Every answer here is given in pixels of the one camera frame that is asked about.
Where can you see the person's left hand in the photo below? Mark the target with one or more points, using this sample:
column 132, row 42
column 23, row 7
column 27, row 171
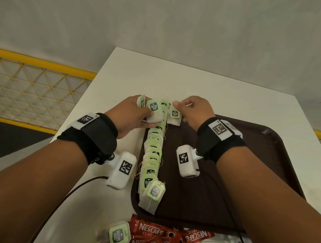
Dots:
column 123, row 118

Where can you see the person's right hand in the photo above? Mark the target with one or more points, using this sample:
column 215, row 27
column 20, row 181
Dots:
column 198, row 110

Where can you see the green tagged tea bag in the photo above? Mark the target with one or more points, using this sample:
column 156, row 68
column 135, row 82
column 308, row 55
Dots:
column 175, row 116

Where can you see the handful of tea bags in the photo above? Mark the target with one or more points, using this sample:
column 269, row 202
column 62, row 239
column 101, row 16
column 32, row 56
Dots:
column 154, row 107

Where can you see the row of tea bags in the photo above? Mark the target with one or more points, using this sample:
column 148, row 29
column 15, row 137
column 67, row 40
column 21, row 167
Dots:
column 153, row 159

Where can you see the brown tray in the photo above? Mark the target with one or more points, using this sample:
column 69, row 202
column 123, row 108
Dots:
column 245, row 171

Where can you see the pile of red Nescafe sachets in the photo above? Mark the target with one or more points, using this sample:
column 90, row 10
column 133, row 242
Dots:
column 147, row 229

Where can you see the pile of green tea bags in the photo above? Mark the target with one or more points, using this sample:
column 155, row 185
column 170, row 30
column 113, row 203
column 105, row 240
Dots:
column 118, row 235

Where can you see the person's left forearm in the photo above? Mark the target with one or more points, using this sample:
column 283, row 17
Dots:
column 23, row 196

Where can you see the person's right forearm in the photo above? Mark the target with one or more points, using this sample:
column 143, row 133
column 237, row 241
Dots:
column 276, row 221

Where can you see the black left wristband with markers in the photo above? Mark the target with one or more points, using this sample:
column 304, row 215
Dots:
column 97, row 138

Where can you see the black wristband with markers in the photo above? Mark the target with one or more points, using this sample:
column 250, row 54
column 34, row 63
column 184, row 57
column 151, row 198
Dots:
column 219, row 144
column 97, row 138

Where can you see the black right wristband with markers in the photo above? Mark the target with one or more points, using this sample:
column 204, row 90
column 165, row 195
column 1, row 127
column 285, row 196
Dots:
column 219, row 144

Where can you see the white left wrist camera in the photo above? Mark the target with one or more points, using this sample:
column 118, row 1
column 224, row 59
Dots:
column 122, row 170

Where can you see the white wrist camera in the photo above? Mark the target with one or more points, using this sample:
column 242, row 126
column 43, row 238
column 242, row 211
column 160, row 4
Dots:
column 186, row 161
column 122, row 170

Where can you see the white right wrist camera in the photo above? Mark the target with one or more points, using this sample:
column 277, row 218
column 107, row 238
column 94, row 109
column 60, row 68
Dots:
column 186, row 161

